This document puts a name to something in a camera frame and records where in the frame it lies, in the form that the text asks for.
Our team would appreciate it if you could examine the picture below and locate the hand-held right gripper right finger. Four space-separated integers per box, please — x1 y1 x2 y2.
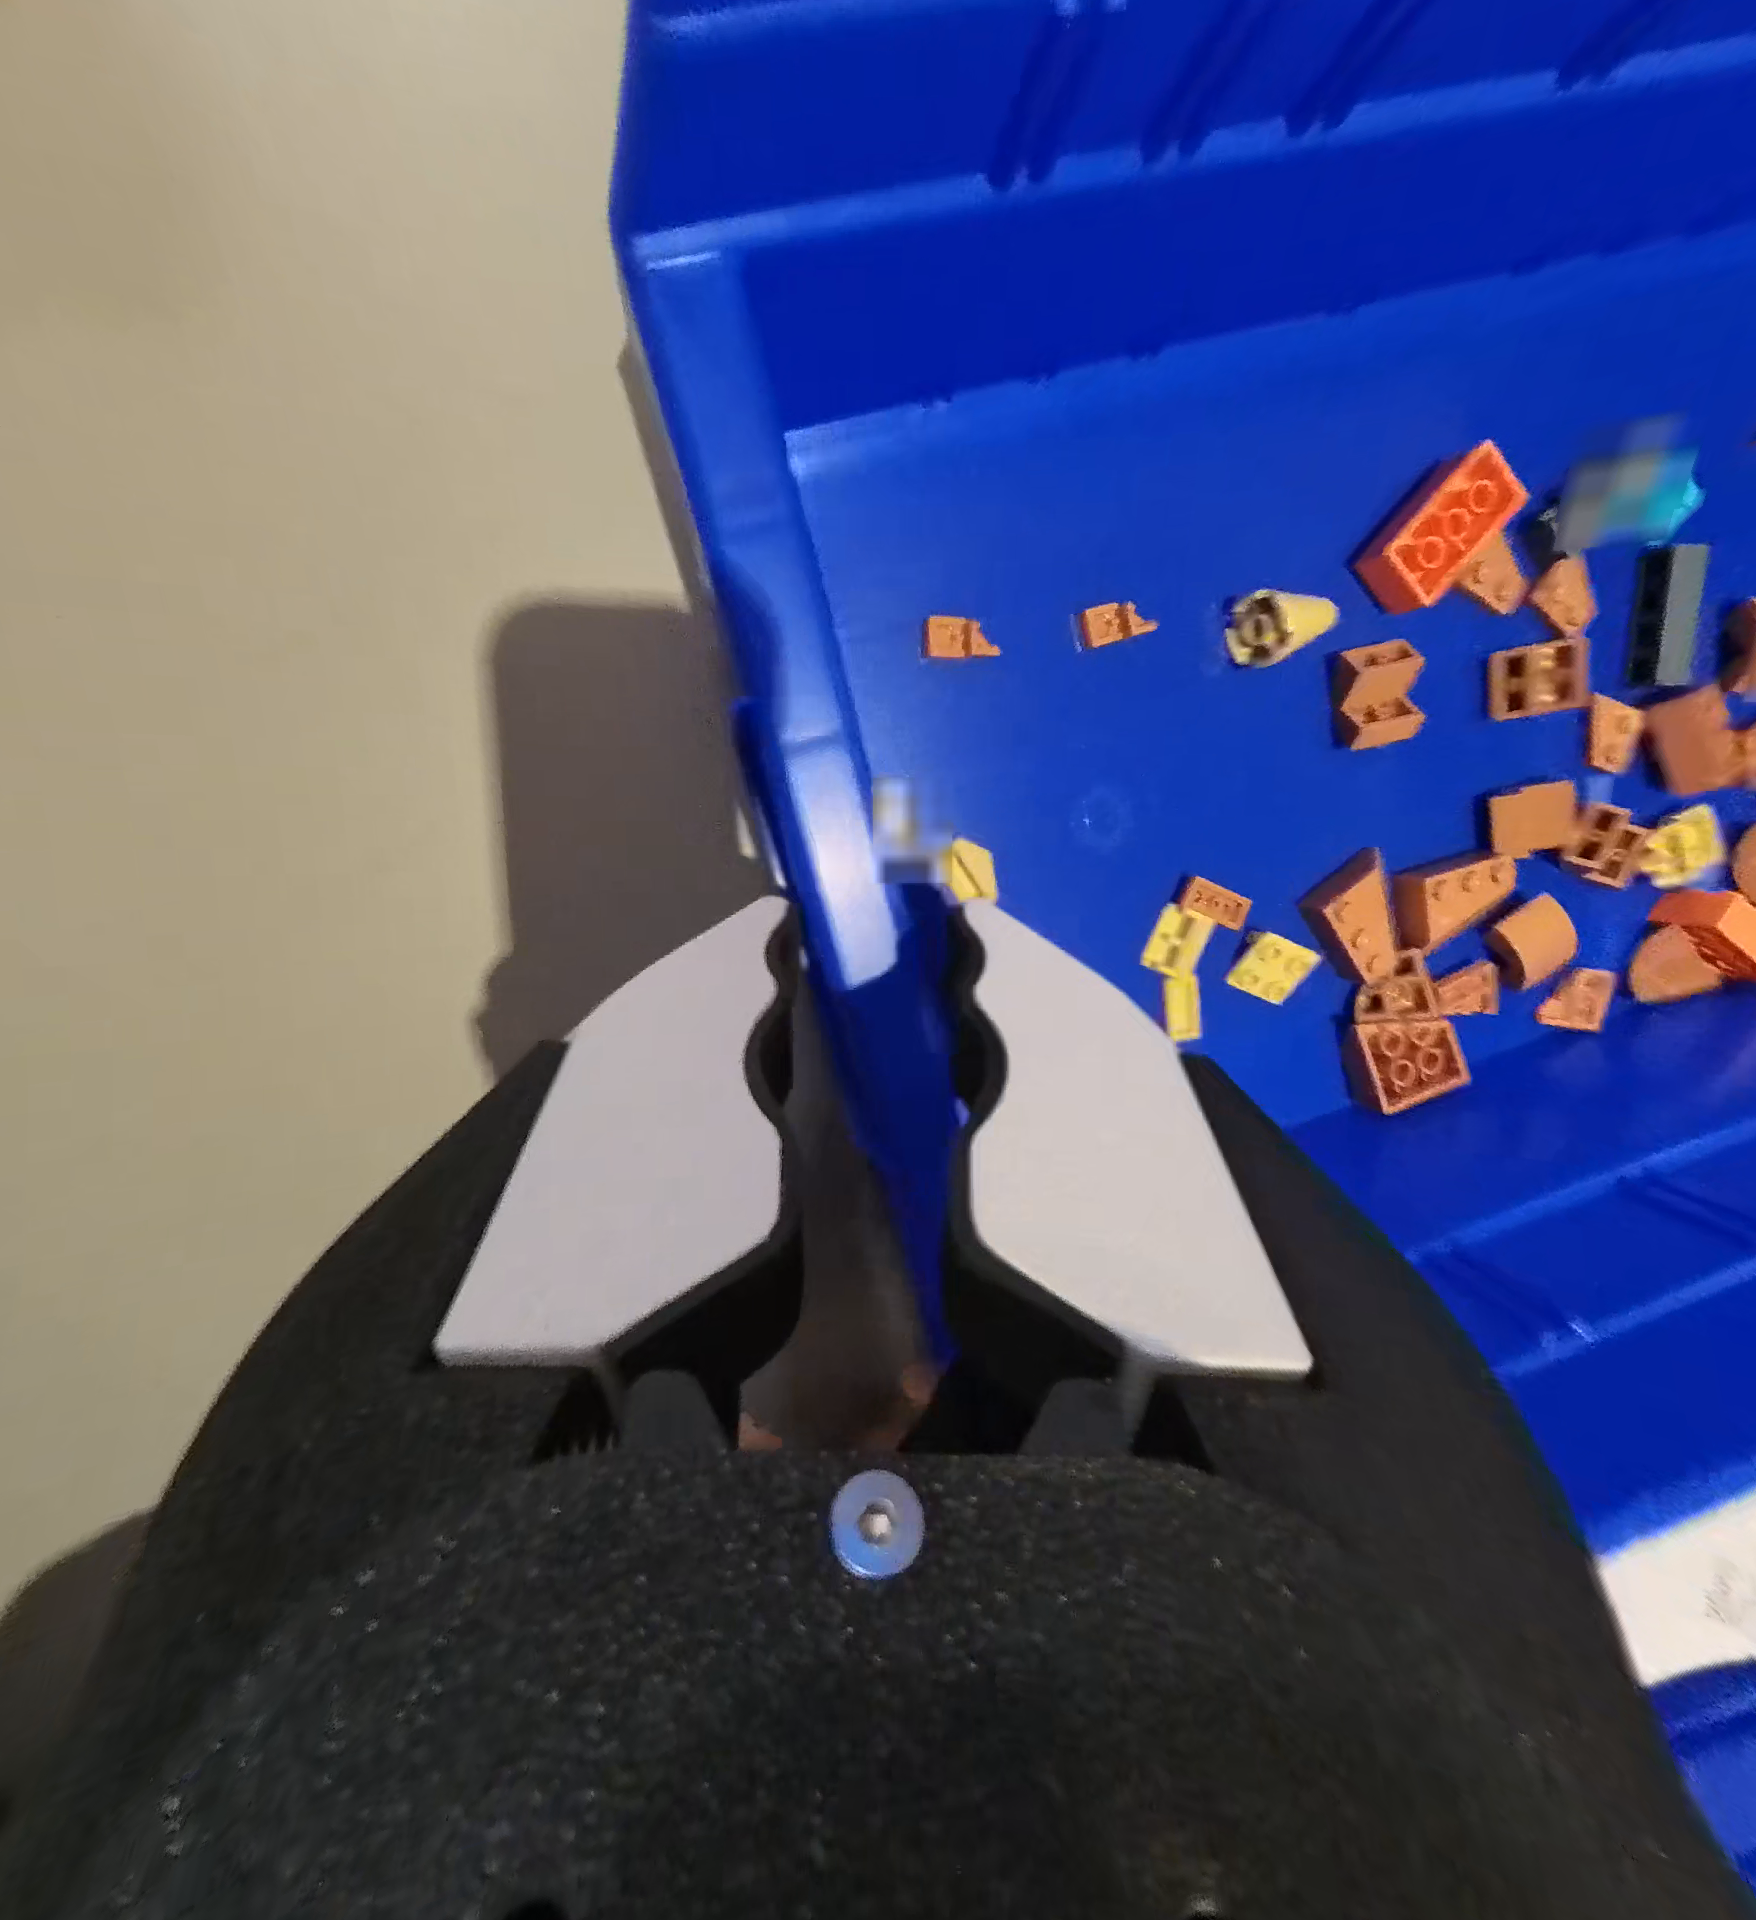
941 897 1319 1429

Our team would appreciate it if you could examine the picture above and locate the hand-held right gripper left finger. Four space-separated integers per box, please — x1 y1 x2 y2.
431 896 822 1429

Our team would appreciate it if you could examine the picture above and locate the blue plastic bin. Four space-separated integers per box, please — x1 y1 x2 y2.
608 0 1756 1920

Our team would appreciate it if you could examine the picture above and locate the pile of orange toy bricks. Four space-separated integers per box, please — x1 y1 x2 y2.
919 375 1756 1119

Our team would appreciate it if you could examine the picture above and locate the pale yellow toy cone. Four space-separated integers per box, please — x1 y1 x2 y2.
1224 589 1343 669

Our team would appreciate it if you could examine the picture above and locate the bright orange toy brick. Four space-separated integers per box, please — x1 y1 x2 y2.
1648 888 1756 988
1354 439 1531 612

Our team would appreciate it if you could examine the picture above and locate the black toy brick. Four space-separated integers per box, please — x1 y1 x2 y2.
1628 543 1712 690

